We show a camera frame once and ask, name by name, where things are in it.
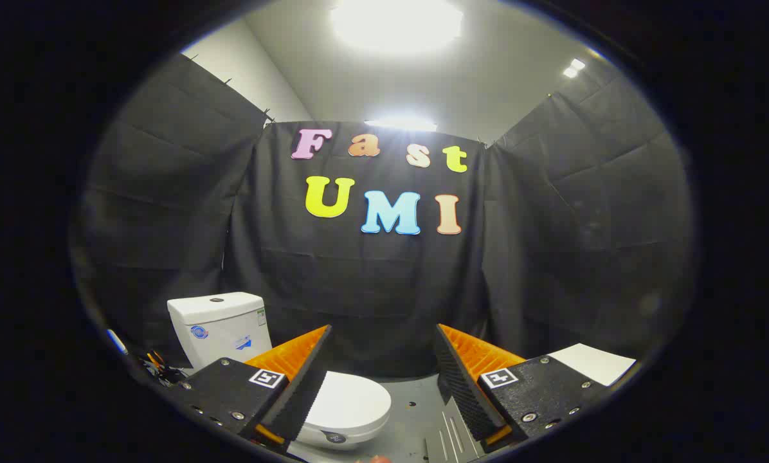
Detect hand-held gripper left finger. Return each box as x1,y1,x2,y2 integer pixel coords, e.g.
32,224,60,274
177,325,334,451

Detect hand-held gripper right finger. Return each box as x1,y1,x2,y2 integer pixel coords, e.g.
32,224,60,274
435,323,610,451

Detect white toilet lid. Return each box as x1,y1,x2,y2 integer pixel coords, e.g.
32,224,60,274
302,371,392,435

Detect white ceramic toilet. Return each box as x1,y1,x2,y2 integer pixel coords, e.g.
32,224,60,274
167,292,392,451

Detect black backdrop cloth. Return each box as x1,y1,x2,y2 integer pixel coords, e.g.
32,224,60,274
69,55,697,380

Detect grey cabinet with white top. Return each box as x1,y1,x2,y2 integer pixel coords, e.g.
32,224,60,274
423,343,637,461

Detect large bright ceiling light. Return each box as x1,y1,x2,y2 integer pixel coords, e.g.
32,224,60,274
330,0,466,55

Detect tangle of black cables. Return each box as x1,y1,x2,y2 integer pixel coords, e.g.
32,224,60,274
137,350,189,388

